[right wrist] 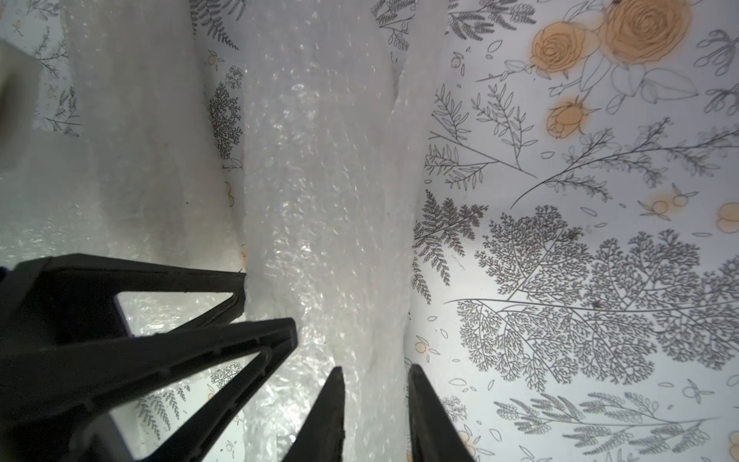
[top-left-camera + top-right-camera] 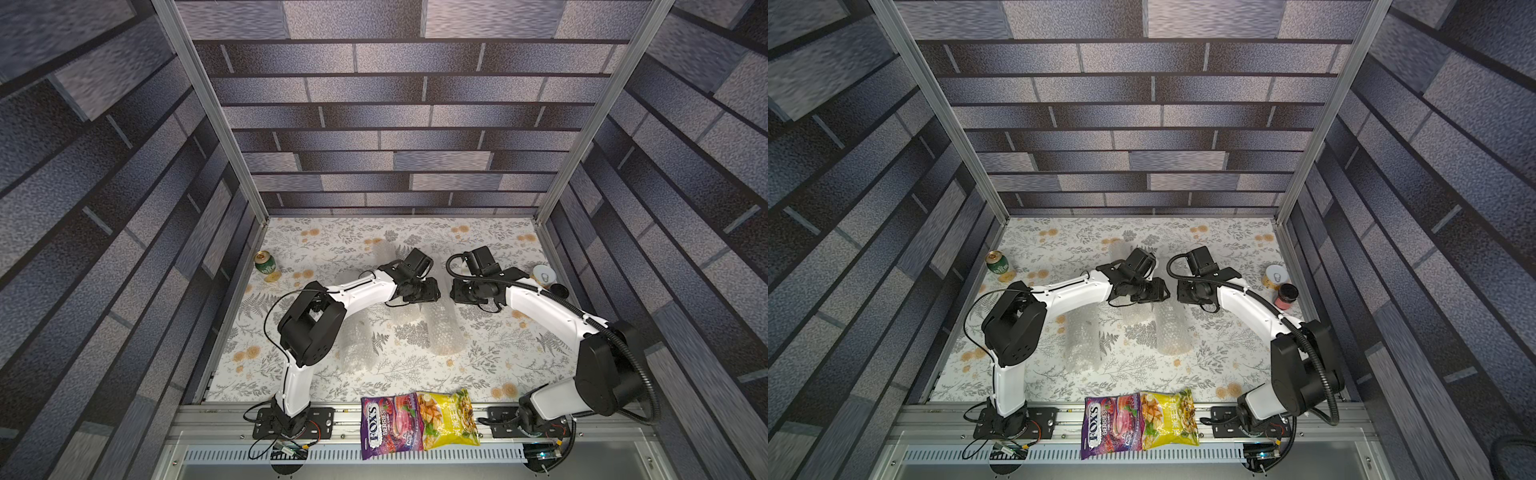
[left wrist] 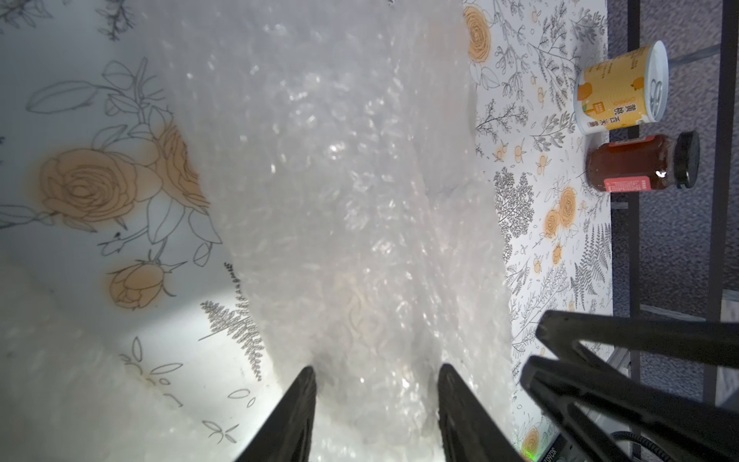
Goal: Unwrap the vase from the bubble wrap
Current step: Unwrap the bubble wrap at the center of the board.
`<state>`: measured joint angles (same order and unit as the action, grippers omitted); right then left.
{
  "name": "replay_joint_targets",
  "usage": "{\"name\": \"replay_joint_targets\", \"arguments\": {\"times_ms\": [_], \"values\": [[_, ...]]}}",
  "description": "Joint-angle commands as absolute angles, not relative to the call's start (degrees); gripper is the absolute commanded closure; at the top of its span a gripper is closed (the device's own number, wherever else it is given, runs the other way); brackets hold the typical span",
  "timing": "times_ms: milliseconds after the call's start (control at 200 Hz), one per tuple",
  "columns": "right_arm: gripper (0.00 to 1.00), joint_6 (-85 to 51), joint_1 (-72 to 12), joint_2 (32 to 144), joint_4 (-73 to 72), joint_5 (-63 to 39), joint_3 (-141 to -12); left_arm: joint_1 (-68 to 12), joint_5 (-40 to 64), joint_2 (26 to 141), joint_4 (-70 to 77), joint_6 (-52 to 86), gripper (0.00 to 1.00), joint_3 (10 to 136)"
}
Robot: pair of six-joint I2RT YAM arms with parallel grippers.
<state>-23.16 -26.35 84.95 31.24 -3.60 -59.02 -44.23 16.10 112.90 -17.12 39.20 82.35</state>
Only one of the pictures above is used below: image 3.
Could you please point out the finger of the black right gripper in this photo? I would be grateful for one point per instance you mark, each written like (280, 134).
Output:
(560, 389)
(564, 334)

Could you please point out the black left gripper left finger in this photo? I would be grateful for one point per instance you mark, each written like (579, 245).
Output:
(286, 434)

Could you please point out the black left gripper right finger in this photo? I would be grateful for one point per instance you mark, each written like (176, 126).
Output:
(468, 432)

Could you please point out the clear bubble wrap sheet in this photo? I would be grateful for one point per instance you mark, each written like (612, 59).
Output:
(201, 198)

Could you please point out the red jam jar black lid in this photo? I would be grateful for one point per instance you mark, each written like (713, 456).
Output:
(654, 163)

